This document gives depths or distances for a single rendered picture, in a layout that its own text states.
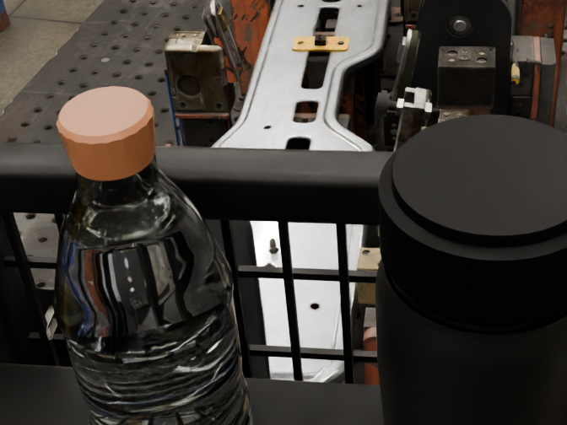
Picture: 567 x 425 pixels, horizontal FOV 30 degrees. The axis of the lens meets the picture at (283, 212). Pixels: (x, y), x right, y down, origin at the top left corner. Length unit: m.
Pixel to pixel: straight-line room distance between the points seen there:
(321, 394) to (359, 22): 1.20
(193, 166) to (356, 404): 0.14
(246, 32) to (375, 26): 0.38
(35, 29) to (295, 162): 3.52
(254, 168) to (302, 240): 0.81
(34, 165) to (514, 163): 0.22
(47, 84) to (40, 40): 1.67
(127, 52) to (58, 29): 1.66
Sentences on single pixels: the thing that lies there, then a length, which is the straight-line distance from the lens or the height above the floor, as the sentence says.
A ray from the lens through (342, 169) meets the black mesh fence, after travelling 0.43.
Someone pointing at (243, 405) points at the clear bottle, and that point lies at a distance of 0.41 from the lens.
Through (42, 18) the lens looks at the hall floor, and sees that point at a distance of 4.01.
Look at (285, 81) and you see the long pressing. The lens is 1.53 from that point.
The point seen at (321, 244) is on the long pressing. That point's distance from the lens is 1.23.
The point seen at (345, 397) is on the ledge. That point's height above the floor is 1.43.
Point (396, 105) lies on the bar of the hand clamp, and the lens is 1.09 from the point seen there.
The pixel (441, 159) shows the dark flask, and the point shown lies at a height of 1.61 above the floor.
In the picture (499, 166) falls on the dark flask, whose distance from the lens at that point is 0.33.
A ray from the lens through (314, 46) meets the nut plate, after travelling 1.60.
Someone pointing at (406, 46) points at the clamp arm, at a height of 1.09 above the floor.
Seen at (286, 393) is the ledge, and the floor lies 1.43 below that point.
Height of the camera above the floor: 1.81
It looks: 39 degrees down
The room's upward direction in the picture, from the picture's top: 6 degrees counter-clockwise
